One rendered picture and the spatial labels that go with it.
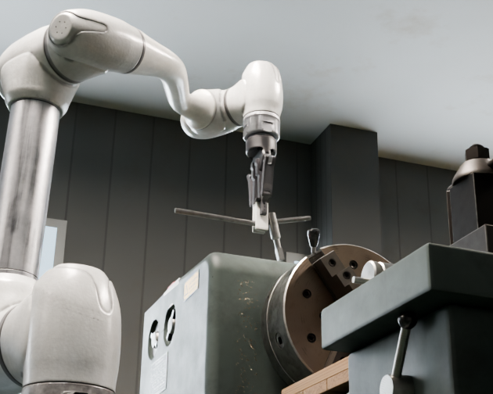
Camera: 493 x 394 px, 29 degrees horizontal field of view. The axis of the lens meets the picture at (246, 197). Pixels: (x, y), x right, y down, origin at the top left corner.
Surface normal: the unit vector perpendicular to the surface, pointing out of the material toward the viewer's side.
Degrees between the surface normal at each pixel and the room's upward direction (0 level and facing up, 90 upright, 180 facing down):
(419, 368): 90
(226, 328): 90
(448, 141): 180
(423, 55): 180
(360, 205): 90
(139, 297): 90
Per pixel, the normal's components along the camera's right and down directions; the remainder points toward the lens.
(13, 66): -0.63, -0.26
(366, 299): -0.94, -0.15
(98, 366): 0.72, -0.16
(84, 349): 0.41, -0.32
